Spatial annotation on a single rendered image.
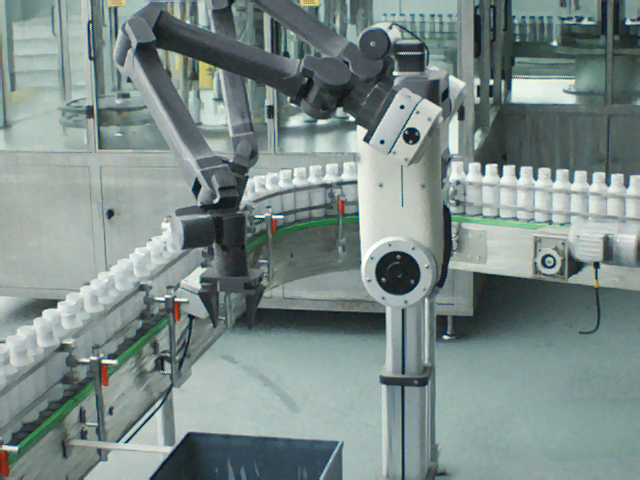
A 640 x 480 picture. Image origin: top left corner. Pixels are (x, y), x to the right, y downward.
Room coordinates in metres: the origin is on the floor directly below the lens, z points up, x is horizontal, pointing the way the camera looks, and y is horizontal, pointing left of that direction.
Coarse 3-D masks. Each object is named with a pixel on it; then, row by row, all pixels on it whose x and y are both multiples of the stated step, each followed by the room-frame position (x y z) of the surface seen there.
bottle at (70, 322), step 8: (64, 304) 2.49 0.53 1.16; (72, 304) 2.48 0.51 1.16; (64, 312) 2.46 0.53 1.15; (72, 312) 2.46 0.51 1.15; (64, 320) 2.45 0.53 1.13; (72, 320) 2.46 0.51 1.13; (64, 328) 2.44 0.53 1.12; (72, 328) 2.45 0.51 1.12; (80, 328) 2.46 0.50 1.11; (80, 344) 2.46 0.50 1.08; (72, 352) 2.45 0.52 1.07; (80, 352) 2.46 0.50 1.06; (80, 376) 2.45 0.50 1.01
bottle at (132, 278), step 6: (120, 264) 2.81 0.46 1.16; (126, 264) 2.81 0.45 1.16; (132, 264) 2.82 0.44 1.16; (132, 270) 2.81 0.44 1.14; (132, 276) 2.81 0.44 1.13; (132, 282) 2.80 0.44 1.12; (138, 282) 2.82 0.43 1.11; (138, 294) 2.81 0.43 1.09; (138, 300) 2.81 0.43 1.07; (138, 306) 2.81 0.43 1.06; (138, 312) 2.81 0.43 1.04; (138, 324) 2.81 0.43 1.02
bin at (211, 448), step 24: (192, 432) 2.30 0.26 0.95; (216, 432) 2.29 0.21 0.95; (168, 456) 2.18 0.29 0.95; (192, 456) 2.30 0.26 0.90; (216, 456) 2.29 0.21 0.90; (240, 456) 2.28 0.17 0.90; (264, 456) 2.27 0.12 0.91; (288, 456) 2.26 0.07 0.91; (312, 456) 2.25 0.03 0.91; (336, 456) 2.17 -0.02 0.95
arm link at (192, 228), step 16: (224, 176) 2.14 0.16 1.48; (224, 192) 2.12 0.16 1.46; (192, 208) 2.10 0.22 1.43; (208, 208) 2.12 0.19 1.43; (224, 208) 2.14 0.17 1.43; (176, 224) 2.07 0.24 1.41; (192, 224) 2.06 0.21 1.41; (208, 224) 2.07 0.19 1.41; (176, 240) 2.08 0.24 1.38; (192, 240) 2.06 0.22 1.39; (208, 240) 2.07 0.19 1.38
